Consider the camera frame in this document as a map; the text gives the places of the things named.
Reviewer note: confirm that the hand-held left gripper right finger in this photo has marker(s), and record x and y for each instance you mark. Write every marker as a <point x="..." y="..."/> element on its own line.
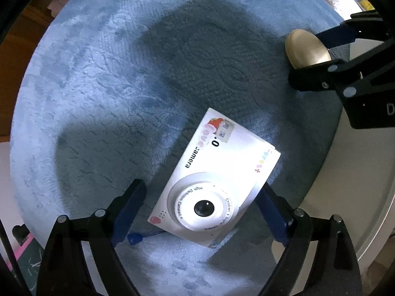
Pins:
<point x="271" y="215"/>

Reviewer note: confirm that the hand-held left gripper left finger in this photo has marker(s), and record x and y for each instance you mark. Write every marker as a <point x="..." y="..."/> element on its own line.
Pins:
<point x="126" y="212"/>

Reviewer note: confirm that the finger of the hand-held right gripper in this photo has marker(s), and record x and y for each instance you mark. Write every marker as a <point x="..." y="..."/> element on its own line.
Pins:
<point x="311" y="78"/>
<point x="336" y="35"/>

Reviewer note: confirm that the gold oval compact case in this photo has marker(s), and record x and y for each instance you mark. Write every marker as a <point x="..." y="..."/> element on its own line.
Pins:
<point x="305" y="49"/>

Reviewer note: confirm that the white toy camera box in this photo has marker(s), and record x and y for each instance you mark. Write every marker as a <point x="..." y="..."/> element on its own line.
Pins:
<point x="216" y="166"/>

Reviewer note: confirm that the pink-edged dark board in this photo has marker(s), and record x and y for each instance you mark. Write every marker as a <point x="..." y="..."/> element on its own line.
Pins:
<point x="29" y="259"/>

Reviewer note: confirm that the blue fluffy blanket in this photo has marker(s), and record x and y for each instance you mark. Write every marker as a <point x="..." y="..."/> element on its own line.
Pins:
<point x="92" y="83"/>

